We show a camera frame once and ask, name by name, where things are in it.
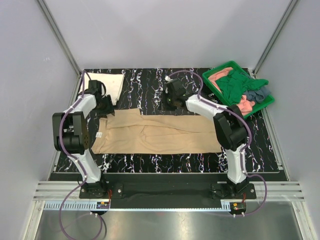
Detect beige t-shirt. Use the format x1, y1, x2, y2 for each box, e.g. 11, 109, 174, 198
91, 108, 222, 155

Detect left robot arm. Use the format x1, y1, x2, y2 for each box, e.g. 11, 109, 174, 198
52, 80, 115, 198

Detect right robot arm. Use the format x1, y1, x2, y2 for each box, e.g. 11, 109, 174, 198
161, 76, 250, 199

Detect folded white t-shirt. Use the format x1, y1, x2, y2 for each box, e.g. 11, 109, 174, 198
83, 72, 125, 106

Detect green t-shirt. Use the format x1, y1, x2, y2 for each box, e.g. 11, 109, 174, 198
215, 69, 269, 105

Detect pink t-shirt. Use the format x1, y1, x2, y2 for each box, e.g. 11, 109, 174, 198
208, 67, 255, 116

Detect grey t-shirt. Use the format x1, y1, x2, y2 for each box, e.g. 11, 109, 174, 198
243, 86, 271, 104

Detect green plastic bin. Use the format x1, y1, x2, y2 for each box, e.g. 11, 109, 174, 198
202, 60, 275, 118

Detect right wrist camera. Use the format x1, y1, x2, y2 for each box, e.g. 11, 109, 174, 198
165, 76, 185, 96

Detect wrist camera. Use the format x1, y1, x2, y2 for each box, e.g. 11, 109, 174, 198
165, 76, 185, 96
86, 80, 107, 96

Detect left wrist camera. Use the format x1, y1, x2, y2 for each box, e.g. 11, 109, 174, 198
86, 80, 107, 96

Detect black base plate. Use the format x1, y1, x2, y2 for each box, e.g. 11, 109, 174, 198
78, 172, 258, 210

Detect left aluminium frame post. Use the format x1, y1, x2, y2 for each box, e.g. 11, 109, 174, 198
35, 0, 81, 76

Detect aluminium frame post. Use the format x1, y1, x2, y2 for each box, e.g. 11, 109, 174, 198
252, 0, 300, 76
35, 0, 81, 76

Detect white slotted cable duct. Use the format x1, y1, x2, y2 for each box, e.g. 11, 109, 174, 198
44, 200, 231, 212

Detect right aluminium frame post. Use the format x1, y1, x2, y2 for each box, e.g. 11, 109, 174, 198
252, 0, 300, 76

